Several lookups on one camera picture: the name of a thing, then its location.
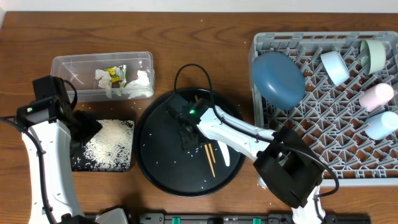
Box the white tissue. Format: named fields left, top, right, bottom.
left=121, top=70, right=154, bottom=99

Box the pink cup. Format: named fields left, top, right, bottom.
left=359, top=83, right=394, bottom=112

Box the yellow green snack wrapper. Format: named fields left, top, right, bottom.
left=105, top=65, right=127, bottom=88

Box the wooden chopstick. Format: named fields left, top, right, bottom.
left=205, top=144, right=215, bottom=178
left=195, top=95, right=216, bottom=163

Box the grey dishwasher rack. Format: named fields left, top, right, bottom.
left=248, top=31, right=397, bottom=187

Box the black mounting rail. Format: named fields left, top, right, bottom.
left=85, top=212, right=373, bottom=224

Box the mint green bowl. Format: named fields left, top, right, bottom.
left=360, top=40, right=386, bottom=75

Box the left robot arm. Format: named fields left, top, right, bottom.
left=16, top=75, right=102, bottom=223

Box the round black serving tray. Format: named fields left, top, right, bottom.
left=133, top=93, right=245, bottom=197

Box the white small cup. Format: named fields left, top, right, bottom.
left=364, top=111, right=398, bottom=140

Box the white plastic knife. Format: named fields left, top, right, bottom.
left=218, top=141, right=230, bottom=167

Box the black rectangular tray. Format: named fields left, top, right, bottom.
left=70, top=116, right=135, bottom=173

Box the clear plastic bin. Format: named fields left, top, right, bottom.
left=51, top=52, right=155, bottom=103

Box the dark blue plate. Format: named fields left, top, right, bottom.
left=251, top=52, right=305, bottom=110

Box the silver white napkin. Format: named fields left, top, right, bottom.
left=95, top=69, right=112, bottom=99

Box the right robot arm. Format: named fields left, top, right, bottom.
left=166, top=93, right=325, bottom=223

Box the light blue saucer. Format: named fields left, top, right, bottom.
left=320, top=51, right=349, bottom=86

